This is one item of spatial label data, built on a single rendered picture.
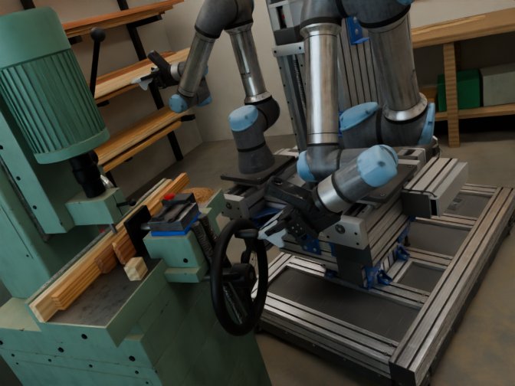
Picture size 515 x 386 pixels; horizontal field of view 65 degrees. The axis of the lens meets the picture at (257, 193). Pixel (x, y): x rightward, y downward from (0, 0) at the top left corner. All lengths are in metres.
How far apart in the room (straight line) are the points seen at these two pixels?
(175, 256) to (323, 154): 0.43
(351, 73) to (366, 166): 0.71
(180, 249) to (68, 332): 0.30
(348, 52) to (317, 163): 0.60
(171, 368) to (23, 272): 0.51
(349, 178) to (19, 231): 0.84
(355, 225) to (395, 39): 0.50
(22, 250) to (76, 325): 0.35
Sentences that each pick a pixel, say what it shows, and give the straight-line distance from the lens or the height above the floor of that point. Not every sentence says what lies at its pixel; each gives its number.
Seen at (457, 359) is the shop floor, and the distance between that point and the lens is 1.86.
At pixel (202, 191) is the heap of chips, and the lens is 1.29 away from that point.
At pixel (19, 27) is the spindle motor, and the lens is 0.99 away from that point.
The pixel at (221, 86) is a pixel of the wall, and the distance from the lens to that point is 4.73.
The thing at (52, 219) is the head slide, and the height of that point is 1.04.
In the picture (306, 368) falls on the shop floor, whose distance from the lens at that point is 1.87.
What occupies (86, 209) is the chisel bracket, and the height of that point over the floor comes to 1.05.
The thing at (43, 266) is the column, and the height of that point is 0.92.
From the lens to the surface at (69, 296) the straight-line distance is 1.06.
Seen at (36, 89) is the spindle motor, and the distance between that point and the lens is 1.00.
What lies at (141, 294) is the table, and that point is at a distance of 1.00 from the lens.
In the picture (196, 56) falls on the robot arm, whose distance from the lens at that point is 1.57.
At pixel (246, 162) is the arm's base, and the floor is 0.86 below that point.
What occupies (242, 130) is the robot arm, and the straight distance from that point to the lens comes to 1.53.
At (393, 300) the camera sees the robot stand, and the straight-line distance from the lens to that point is 1.76.
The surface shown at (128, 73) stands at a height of 1.12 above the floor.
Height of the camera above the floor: 1.41
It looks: 25 degrees down
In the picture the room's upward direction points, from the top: 16 degrees counter-clockwise
